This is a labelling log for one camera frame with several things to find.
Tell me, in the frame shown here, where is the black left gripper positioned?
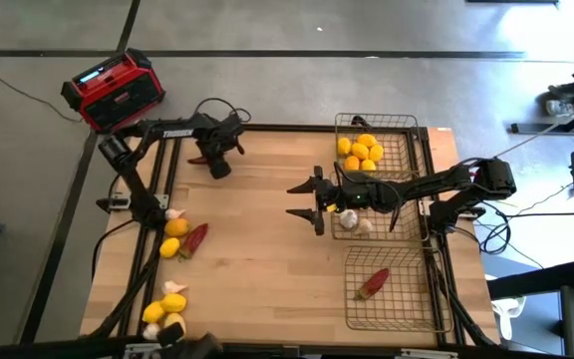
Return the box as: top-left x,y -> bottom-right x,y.
196,116 -> 246,163

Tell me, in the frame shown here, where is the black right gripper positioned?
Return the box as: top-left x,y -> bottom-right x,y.
285,166 -> 374,236

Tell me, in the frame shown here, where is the red and black radio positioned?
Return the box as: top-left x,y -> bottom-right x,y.
60,47 -> 166,135

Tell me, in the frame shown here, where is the black desk foot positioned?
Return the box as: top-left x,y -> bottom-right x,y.
509,92 -> 574,137

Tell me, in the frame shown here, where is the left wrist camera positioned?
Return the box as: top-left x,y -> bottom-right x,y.
208,157 -> 233,181

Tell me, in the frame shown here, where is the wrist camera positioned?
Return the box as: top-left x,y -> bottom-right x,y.
327,186 -> 349,213
208,157 -> 233,181

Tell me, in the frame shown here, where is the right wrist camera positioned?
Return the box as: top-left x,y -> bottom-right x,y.
327,186 -> 349,213

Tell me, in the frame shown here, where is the black aluminium rail frame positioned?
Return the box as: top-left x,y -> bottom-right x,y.
85,121 -> 500,353

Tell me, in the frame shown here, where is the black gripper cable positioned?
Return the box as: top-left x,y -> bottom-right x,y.
194,97 -> 252,126

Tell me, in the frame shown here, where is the gold wire basket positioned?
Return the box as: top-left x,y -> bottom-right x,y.
342,245 -> 454,334
329,196 -> 431,244
334,113 -> 422,181

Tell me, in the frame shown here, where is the silver frame bracket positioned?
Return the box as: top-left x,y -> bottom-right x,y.
399,347 -> 460,359
124,342 -> 161,356

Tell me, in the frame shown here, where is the grey radio power cable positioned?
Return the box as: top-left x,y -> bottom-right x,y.
0,60 -> 87,124

